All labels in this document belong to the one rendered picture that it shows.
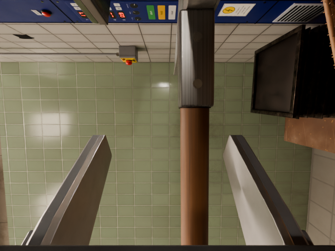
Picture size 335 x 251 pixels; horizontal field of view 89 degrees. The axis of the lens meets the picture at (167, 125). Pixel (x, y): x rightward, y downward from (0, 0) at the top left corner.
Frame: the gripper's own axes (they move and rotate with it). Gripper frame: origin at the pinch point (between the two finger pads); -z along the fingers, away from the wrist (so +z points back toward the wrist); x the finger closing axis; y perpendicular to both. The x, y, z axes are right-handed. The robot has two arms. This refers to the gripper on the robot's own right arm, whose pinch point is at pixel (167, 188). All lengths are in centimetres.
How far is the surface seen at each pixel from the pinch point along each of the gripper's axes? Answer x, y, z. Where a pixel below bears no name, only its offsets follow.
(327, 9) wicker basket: -40, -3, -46
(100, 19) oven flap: 18, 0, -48
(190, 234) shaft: -2.4, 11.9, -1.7
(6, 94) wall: 131, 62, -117
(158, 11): 3, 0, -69
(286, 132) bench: -64, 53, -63
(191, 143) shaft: -2.3, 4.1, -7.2
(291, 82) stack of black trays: -42, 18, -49
